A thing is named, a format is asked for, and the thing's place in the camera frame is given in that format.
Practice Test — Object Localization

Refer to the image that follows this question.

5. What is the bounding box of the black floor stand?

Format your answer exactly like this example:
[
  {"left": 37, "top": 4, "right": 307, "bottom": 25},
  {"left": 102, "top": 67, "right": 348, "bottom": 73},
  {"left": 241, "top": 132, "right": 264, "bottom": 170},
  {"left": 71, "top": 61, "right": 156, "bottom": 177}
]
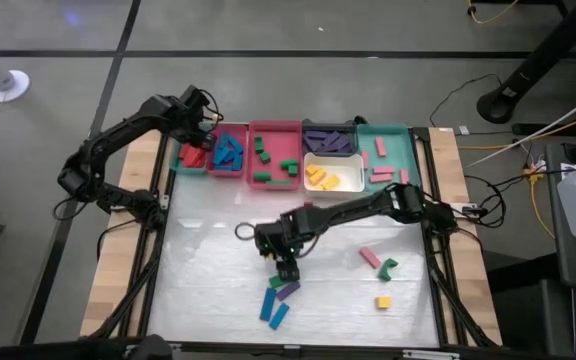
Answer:
[{"left": 475, "top": 0, "right": 576, "bottom": 126}]

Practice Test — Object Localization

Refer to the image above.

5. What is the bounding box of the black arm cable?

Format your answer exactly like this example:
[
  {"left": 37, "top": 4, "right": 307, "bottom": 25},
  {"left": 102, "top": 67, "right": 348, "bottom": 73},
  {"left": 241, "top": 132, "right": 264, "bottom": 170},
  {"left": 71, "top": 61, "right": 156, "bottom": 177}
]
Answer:
[
  {"left": 96, "top": 219, "right": 142, "bottom": 262},
  {"left": 462, "top": 173, "right": 508, "bottom": 230}
]

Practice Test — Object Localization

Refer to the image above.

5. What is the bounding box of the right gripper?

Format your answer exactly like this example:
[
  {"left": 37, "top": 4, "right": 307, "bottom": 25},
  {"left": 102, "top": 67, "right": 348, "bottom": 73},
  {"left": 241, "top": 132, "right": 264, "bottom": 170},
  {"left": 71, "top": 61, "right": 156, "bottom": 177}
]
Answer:
[{"left": 253, "top": 207, "right": 322, "bottom": 282}]

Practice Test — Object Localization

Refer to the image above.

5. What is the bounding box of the yellow floor cable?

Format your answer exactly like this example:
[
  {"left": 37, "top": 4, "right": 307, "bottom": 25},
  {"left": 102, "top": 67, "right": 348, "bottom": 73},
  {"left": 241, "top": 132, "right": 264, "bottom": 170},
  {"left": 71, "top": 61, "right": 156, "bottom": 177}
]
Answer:
[{"left": 467, "top": 0, "right": 520, "bottom": 26}]

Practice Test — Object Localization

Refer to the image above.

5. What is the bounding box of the large pink plastic bin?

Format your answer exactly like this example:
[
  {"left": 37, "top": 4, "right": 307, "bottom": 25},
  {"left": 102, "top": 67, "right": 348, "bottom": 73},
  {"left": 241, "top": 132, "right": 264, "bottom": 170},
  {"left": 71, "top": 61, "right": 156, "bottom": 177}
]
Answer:
[{"left": 242, "top": 120, "right": 303, "bottom": 194}]

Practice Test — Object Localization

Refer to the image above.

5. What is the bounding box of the dark grey plastic bin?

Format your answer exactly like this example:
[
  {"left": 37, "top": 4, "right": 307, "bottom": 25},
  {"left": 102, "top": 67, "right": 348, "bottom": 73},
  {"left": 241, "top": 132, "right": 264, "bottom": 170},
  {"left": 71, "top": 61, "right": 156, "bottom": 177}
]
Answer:
[{"left": 299, "top": 118, "right": 359, "bottom": 158}]

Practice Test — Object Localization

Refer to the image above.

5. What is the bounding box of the large teal plastic bin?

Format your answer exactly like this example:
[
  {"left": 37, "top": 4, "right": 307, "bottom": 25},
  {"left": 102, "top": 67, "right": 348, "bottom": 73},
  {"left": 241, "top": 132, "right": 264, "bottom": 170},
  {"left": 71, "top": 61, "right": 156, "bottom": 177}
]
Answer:
[{"left": 355, "top": 123, "right": 417, "bottom": 194}]

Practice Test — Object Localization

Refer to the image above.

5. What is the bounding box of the black floor cable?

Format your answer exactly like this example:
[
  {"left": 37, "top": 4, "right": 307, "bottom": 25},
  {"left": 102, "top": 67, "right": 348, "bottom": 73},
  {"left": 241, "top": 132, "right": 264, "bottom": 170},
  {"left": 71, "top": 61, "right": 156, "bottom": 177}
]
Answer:
[{"left": 428, "top": 73, "right": 504, "bottom": 127}]

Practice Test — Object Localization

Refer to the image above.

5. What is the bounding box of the black aluminium table frame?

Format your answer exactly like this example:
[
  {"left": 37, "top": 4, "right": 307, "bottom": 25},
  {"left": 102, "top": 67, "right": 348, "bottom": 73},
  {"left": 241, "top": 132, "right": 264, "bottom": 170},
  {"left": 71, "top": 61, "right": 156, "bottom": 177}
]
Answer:
[{"left": 80, "top": 118, "right": 503, "bottom": 360}]

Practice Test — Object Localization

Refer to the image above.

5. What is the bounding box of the small teal plastic bin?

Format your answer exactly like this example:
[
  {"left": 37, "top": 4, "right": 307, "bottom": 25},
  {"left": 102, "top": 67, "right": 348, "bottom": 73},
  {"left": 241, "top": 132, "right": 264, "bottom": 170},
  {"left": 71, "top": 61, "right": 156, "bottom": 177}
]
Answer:
[{"left": 170, "top": 122, "right": 213, "bottom": 177}]

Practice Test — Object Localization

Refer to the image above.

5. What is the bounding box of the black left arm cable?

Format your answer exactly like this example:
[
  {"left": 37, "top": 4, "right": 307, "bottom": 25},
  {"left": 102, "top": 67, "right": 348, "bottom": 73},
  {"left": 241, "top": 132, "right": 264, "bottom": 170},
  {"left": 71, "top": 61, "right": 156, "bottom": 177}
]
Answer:
[{"left": 96, "top": 219, "right": 142, "bottom": 262}]

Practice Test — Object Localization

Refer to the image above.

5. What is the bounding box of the long yellow cable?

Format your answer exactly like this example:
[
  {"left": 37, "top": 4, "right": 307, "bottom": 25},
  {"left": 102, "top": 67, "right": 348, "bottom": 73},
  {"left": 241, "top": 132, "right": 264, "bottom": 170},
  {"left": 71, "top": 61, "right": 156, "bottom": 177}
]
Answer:
[{"left": 456, "top": 106, "right": 576, "bottom": 152}]

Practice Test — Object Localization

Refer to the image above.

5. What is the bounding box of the white cable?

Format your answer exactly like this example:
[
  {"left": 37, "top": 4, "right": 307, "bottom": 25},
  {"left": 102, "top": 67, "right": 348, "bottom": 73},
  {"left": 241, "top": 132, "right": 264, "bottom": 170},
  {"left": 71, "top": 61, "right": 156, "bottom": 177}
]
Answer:
[{"left": 463, "top": 83, "right": 576, "bottom": 170}]

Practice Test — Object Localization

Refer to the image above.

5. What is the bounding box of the grey cable loop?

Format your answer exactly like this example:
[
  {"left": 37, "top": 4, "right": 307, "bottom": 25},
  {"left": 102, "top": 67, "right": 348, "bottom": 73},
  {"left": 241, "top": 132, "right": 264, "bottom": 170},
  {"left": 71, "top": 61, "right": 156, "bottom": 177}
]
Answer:
[{"left": 234, "top": 221, "right": 256, "bottom": 243}]

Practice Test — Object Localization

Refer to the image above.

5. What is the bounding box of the small red plastic bin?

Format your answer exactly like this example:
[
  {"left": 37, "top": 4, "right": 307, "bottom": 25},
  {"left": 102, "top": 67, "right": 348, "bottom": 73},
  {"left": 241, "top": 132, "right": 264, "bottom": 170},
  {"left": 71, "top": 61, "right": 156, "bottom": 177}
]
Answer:
[{"left": 205, "top": 123, "right": 250, "bottom": 180}]

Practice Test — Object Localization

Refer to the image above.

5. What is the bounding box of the green arch wooden block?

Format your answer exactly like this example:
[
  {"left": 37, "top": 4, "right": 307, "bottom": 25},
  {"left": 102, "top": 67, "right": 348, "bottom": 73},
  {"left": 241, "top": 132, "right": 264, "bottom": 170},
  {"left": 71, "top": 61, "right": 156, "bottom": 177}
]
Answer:
[{"left": 378, "top": 257, "right": 400, "bottom": 283}]

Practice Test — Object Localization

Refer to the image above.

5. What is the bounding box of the dark rounded object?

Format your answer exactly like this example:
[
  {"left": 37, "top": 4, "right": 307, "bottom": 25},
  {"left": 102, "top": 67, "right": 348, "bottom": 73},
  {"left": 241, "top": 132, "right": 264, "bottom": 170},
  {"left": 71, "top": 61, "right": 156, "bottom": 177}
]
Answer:
[{"left": 122, "top": 333, "right": 174, "bottom": 360}]

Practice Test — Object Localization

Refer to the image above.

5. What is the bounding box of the white plastic bin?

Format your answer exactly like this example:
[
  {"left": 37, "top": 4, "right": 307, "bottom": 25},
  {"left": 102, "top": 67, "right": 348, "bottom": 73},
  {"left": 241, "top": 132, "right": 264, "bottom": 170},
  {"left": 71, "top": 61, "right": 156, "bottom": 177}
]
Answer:
[{"left": 302, "top": 152, "right": 367, "bottom": 200}]

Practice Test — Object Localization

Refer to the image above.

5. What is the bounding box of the long blue wooden block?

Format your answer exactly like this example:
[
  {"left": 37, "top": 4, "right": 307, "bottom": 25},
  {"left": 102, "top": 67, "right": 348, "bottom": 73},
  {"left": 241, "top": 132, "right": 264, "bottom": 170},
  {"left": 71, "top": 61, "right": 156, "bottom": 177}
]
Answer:
[{"left": 259, "top": 287, "right": 278, "bottom": 322}]

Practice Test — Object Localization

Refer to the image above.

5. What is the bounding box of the black side desk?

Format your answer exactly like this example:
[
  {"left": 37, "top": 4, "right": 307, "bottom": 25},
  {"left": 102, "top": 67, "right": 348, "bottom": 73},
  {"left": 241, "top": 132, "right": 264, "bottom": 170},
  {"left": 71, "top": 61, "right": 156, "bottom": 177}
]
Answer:
[{"left": 487, "top": 143, "right": 576, "bottom": 360}]

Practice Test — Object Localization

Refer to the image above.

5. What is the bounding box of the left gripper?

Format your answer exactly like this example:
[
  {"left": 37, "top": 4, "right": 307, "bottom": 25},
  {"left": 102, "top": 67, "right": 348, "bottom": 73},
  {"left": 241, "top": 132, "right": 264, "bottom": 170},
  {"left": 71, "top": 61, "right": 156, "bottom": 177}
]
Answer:
[{"left": 180, "top": 84, "right": 221, "bottom": 151}]

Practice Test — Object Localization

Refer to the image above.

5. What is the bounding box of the long red wooden block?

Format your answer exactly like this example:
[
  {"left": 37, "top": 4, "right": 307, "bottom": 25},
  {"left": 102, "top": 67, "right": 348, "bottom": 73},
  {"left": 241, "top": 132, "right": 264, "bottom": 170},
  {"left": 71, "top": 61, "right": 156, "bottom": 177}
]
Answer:
[{"left": 183, "top": 147, "right": 203, "bottom": 170}]

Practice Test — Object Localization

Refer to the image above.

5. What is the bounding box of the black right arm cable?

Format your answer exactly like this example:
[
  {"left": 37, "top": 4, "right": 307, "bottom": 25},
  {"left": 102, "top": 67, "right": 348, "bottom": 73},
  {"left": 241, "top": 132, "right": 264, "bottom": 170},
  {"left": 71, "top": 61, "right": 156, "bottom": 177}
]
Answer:
[{"left": 462, "top": 173, "right": 508, "bottom": 230}]

